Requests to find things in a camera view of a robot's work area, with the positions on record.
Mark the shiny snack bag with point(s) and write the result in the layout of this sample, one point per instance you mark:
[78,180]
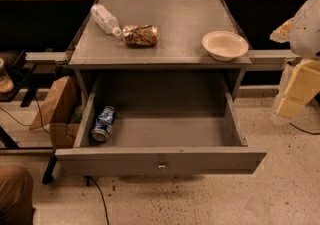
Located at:
[140,35]

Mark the white paper bowl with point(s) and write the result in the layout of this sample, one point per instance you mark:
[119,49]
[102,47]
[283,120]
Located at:
[225,45]

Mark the person's brown trouser leg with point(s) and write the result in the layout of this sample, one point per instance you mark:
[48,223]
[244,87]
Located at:
[16,189]

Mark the brown cardboard box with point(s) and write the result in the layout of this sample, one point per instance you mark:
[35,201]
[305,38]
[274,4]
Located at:
[56,111]

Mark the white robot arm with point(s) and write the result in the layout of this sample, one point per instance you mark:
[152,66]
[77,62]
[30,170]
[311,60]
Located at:
[302,32]

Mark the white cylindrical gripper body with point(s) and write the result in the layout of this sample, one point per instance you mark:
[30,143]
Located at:
[306,34]

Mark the metal drawer knob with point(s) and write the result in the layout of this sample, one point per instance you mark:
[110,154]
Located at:
[161,166]

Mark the blue pepsi can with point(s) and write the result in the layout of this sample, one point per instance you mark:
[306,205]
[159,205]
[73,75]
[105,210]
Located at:
[102,128]

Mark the grey cabinet counter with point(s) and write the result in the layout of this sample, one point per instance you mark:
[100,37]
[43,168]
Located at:
[181,26]

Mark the clear plastic water bottle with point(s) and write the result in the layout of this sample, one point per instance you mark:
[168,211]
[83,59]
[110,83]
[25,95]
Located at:
[107,22]

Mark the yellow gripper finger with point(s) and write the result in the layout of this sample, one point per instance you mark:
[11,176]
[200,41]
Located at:
[302,86]

